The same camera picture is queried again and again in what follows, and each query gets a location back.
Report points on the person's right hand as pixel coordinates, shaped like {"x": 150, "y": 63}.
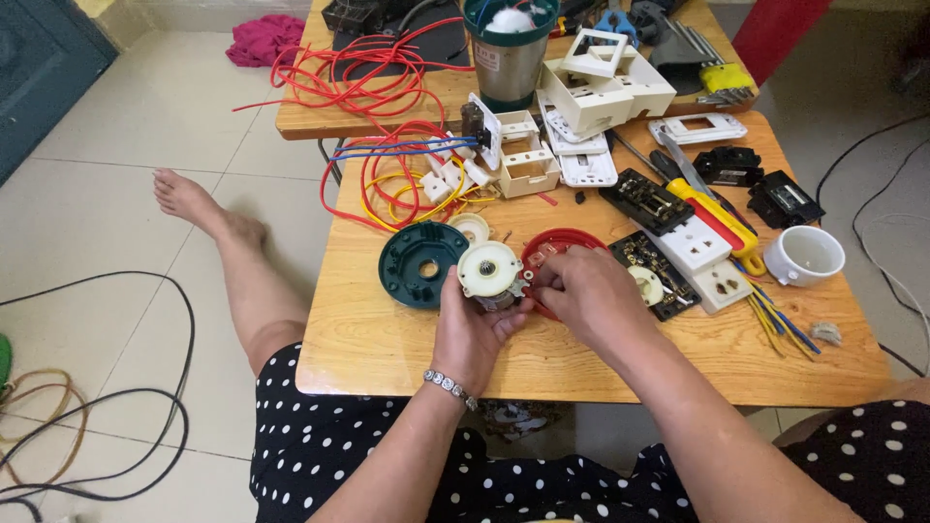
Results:
{"x": 599, "y": 298}

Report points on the person's left hand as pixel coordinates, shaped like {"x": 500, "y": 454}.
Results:
{"x": 472, "y": 341}

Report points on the person's right fingers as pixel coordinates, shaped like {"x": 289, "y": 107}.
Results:
{"x": 556, "y": 287}

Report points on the red round plastic cover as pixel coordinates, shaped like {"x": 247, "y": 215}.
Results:
{"x": 559, "y": 238}

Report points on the electric motor with white cap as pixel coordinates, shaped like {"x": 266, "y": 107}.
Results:
{"x": 489, "y": 270}

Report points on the black terminal board with brass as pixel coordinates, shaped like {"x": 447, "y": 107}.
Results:
{"x": 639, "y": 250}

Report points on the small cream round disc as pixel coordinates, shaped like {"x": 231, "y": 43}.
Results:
{"x": 471, "y": 226}

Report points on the cream open junction box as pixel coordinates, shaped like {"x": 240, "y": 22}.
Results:
{"x": 530, "y": 174}

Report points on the white power socket strip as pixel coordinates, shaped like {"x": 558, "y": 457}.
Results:
{"x": 690, "y": 247}

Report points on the dark green round base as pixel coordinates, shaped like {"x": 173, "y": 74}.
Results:
{"x": 407, "y": 265}

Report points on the metal knife blade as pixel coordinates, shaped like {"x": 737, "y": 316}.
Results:
{"x": 683, "y": 163}

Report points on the black circuit breaker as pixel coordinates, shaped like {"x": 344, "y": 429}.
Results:
{"x": 728, "y": 167}

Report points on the steel blender jar green rim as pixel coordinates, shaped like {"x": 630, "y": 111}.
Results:
{"x": 508, "y": 69}

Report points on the black box with window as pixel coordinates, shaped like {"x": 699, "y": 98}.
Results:
{"x": 785, "y": 200}

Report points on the white ceramic cup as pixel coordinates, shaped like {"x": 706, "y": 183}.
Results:
{"x": 803, "y": 256}

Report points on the black polka dot dress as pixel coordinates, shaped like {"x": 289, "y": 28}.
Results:
{"x": 349, "y": 450}

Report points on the yellow hex key set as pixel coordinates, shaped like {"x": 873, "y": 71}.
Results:
{"x": 725, "y": 78}

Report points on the black mat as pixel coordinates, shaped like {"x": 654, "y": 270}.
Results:
{"x": 443, "y": 36}

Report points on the person's left leg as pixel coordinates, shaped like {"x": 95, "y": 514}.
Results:
{"x": 240, "y": 276}

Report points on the red panel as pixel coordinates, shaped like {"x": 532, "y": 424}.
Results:
{"x": 777, "y": 33}

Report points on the black plastic box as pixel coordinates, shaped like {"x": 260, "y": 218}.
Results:
{"x": 352, "y": 14}

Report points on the pink cloth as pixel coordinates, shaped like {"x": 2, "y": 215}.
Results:
{"x": 265, "y": 40}

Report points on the green object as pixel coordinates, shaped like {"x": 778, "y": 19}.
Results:
{"x": 4, "y": 359}

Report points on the dark teal door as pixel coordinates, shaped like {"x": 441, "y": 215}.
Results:
{"x": 36, "y": 72}

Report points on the white flat switch plates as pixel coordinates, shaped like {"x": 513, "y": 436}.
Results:
{"x": 585, "y": 163}

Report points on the white switch with brown module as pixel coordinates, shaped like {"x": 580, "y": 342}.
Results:
{"x": 488, "y": 131}

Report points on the heap of cream wall boxes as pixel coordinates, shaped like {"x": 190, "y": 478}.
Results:
{"x": 603, "y": 87}

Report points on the white switch faceplate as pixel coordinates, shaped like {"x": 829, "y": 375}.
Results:
{"x": 726, "y": 131}

